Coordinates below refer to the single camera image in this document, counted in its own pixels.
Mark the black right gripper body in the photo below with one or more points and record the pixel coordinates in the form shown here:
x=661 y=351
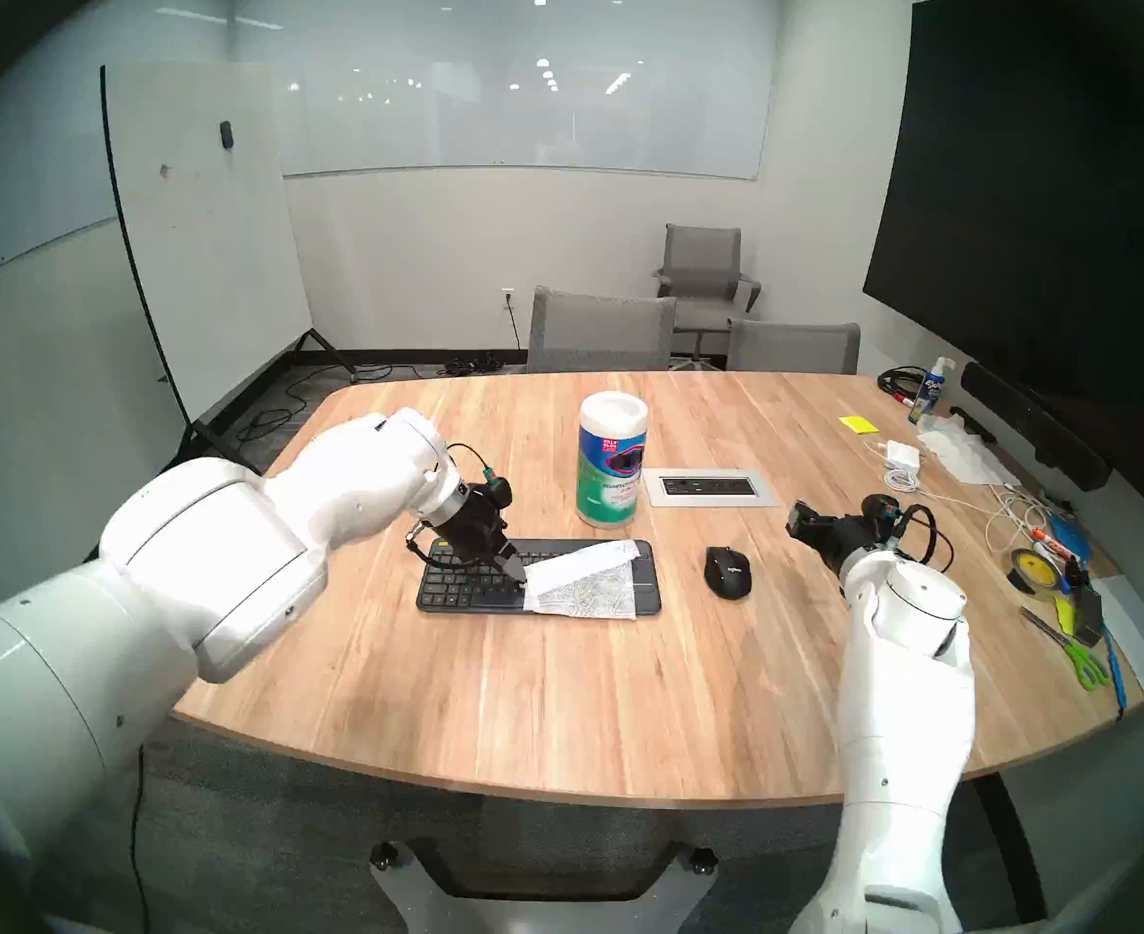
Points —
x=846 y=537

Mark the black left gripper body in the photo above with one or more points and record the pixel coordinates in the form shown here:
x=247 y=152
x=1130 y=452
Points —
x=470 y=528

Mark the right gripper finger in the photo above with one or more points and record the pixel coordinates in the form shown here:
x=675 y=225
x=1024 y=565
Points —
x=801 y=532
x=808 y=509

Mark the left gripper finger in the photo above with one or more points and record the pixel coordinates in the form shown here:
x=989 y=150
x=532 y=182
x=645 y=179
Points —
x=518 y=557
x=504 y=567

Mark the white disinfecting wipe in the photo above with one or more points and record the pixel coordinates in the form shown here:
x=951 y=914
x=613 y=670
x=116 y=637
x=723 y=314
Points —
x=587 y=582

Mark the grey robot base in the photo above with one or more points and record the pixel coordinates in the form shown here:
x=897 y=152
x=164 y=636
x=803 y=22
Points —
x=543 y=908

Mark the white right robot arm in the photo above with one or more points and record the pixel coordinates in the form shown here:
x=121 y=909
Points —
x=908 y=699

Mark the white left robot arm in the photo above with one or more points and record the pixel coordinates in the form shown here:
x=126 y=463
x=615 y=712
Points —
x=202 y=572

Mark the disinfecting wipes canister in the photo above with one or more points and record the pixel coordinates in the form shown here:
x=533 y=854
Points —
x=611 y=465

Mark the black Logitech keyboard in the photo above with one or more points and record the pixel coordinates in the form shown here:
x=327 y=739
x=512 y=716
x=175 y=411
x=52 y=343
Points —
x=465 y=587

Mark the black Logitech mouse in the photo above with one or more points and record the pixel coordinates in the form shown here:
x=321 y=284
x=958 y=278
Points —
x=728 y=572

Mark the yellow sticky note pad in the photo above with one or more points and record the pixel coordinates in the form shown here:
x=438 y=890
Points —
x=858 y=424

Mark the white power adapter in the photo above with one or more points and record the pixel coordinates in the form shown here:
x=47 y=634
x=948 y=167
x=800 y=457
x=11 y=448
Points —
x=904 y=455

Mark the white table power outlet panel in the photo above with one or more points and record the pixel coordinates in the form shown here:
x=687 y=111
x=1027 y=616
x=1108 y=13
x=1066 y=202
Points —
x=708 y=487

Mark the crumpled white tissue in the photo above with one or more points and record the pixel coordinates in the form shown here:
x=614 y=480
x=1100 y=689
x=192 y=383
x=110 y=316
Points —
x=966 y=455

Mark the grey mesh office chair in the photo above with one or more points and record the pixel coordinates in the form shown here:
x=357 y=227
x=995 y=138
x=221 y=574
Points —
x=794 y=348
x=601 y=331

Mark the blue whiteboard cleaner spray bottle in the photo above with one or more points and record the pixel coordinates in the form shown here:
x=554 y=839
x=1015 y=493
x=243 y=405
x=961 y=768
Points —
x=928 y=392

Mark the yellow tape roll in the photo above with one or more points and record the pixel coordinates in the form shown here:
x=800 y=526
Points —
x=1034 y=572

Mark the orange capped marker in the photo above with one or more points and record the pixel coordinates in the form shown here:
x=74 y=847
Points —
x=1049 y=540

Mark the black video conference bar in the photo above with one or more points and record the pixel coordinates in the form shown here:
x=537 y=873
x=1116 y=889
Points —
x=1034 y=424

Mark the blue flat packet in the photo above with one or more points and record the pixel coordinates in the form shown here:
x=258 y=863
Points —
x=1073 y=533

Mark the black and yellow box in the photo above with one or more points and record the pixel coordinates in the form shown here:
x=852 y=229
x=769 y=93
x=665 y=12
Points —
x=1086 y=616

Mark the grey office chair with armrests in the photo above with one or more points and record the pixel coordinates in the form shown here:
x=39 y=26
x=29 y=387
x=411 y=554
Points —
x=703 y=261

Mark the blue pen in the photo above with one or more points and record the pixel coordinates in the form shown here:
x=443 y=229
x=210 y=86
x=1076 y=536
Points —
x=1114 y=669

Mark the white paper sheet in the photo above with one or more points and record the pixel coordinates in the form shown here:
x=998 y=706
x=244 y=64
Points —
x=1141 y=635

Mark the black table leg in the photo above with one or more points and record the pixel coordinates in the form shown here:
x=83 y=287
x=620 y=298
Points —
x=1010 y=844

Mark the large black TV screen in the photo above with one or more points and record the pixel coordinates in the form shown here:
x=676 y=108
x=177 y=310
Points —
x=1039 y=212

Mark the mobile whiteboard on stand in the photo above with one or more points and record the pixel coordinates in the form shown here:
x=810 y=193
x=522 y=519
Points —
x=212 y=222

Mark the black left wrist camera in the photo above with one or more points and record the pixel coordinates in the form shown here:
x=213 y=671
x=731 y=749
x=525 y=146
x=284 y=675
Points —
x=496 y=491

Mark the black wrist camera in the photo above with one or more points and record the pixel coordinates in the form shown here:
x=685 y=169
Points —
x=883 y=508
x=496 y=491

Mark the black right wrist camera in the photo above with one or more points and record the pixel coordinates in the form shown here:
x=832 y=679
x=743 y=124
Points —
x=883 y=508

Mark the glass wall whiteboard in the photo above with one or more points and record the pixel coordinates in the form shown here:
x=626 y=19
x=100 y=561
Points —
x=494 y=76

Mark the wall board with writing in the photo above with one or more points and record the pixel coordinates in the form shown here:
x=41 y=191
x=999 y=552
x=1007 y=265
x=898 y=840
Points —
x=17 y=193

